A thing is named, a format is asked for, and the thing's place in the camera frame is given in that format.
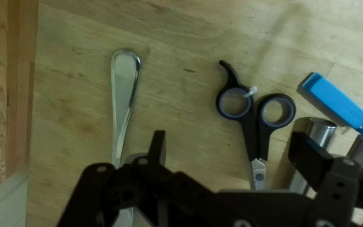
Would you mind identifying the blue rectangular block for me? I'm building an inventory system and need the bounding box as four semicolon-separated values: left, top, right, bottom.
296;70;363;137

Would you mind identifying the silver metal spoon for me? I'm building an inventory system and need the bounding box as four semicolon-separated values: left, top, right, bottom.
110;48;143;169

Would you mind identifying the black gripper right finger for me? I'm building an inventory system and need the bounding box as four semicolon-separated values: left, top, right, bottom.
288;131;363;227

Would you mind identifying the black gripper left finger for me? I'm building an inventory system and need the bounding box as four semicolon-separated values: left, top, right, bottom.
57;130;217;227

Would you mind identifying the black pair of scissors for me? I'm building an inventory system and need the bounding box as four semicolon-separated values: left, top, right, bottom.
214;59;298;193

